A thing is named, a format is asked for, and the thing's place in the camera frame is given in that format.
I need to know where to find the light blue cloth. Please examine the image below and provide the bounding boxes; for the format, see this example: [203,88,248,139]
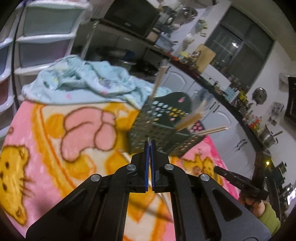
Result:
[22,54,171,109]

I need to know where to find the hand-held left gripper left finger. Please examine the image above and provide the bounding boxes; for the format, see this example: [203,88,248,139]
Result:
[26,141,151,241]

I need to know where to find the group of condiment bottles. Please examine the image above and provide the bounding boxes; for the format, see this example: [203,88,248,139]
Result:
[231,88,264,132]

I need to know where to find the single sleeved chopstick pair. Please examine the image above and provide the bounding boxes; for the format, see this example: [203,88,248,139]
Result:
[147,137,156,193]

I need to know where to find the person's right forearm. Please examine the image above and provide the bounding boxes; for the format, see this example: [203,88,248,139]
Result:
[258,202,281,230]

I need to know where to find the blue dish rack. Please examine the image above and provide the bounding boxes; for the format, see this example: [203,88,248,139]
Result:
[155,32,174,47]

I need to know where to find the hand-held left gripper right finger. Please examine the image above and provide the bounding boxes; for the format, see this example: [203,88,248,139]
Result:
[150,142,271,241]

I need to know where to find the dark framed window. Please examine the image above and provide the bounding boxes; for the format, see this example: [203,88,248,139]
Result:
[205,10,274,77]

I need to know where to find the person's right hand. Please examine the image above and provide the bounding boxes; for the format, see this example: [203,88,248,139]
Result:
[240,192,265,217]

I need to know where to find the metal pot lid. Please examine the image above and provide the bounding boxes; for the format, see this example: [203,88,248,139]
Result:
[252,88,267,105]

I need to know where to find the drawer tower with teal drawer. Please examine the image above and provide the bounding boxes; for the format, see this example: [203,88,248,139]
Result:
[14,0,90,77]

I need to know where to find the black kitchen countertop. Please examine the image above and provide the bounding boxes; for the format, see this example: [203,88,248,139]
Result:
[162,51,278,163]

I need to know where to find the wooden cutting board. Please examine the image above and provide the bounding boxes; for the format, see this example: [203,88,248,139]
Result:
[195,44,216,72]

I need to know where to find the steel cooking pot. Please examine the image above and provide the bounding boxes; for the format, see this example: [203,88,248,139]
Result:
[259,126,283,147]

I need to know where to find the drawer tower with beige drawer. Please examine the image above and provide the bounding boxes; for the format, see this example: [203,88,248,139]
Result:
[0,14,21,137]

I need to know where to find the hanging steel bowls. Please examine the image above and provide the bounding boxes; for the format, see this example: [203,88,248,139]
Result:
[178,7,197,19]

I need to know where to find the blue knife holder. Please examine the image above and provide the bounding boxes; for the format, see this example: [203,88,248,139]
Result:
[224,87,238,101]

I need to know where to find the pink printed blanket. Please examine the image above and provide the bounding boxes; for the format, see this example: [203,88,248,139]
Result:
[0,100,241,241]

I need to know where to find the black microwave oven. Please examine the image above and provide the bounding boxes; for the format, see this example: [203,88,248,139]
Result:
[103,0,160,39]

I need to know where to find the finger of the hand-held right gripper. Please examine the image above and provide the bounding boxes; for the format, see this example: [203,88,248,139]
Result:
[214,166,253,189]

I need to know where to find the green plastic utensil basket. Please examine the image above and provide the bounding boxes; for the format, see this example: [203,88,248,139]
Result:
[128,91,206,158]

